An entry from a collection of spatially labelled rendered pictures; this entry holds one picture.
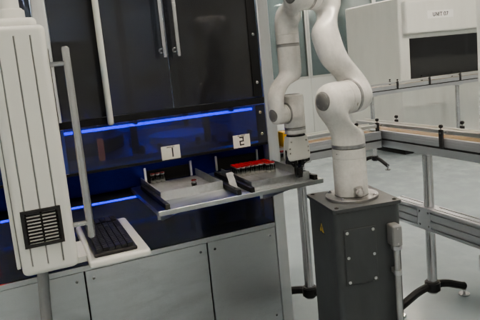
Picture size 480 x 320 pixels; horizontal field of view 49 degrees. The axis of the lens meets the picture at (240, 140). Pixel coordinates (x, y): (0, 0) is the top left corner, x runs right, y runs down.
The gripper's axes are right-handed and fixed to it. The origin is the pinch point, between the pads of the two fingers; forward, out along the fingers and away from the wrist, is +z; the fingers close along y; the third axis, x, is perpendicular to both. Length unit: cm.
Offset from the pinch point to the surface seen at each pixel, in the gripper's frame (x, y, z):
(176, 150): -39, 38, -10
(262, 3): -39, -10, -71
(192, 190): -13.1, 41.1, 2.2
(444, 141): -5, -82, 0
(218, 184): -13.1, 29.8, 2.0
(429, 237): -23, -86, 53
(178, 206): -1, 51, 4
